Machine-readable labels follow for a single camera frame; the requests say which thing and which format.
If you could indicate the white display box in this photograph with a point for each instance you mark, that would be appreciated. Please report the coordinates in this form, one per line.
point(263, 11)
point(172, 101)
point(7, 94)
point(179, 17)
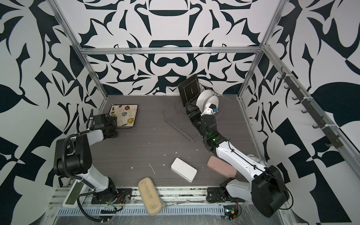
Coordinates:
point(71, 199)

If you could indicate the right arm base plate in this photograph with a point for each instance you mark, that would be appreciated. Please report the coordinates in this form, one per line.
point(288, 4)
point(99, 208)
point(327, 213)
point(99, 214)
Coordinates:
point(220, 195)

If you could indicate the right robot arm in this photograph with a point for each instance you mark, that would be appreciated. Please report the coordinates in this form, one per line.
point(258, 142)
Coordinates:
point(266, 189)

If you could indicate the floral black square plate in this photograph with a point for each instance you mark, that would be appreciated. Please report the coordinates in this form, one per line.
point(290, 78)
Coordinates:
point(126, 115)

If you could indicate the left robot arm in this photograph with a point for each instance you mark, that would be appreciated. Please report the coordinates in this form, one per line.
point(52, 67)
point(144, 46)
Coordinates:
point(73, 158)

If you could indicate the small circuit board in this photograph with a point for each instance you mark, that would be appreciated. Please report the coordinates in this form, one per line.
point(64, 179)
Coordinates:
point(232, 212)

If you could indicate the white round plate back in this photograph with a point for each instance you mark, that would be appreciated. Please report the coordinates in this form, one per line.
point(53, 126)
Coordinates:
point(203, 98)

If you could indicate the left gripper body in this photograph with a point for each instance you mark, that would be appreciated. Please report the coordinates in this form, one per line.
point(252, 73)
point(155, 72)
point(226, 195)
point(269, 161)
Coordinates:
point(111, 125)

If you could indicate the wire dish rack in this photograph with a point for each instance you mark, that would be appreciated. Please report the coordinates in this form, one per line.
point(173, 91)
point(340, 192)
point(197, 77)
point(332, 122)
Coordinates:
point(175, 115)

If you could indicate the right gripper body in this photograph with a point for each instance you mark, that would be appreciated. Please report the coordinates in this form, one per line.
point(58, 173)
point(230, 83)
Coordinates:
point(199, 121)

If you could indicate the white round timer device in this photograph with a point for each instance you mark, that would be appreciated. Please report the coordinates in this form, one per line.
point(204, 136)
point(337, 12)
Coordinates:
point(257, 159)

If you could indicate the white rectangular case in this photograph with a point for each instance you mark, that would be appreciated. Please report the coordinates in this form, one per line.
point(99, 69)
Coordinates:
point(184, 170)

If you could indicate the white round plate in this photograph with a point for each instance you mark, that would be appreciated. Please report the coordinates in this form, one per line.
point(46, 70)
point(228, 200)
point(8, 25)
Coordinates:
point(213, 103)
point(203, 98)

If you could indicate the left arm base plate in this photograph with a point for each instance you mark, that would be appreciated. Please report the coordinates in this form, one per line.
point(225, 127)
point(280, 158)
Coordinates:
point(122, 195)

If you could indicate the slotted cable duct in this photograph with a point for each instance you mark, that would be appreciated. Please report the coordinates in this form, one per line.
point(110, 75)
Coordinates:
point(216, 210)

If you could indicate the wall hook rail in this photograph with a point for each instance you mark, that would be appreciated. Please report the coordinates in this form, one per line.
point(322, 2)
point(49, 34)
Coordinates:
point(313, 109)

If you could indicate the white round plate front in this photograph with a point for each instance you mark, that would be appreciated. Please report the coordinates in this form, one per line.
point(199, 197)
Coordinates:
point(213, 103)

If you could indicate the beige oblong case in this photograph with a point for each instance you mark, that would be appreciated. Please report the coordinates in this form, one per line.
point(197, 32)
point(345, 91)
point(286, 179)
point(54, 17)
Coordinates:
point(150, 197)

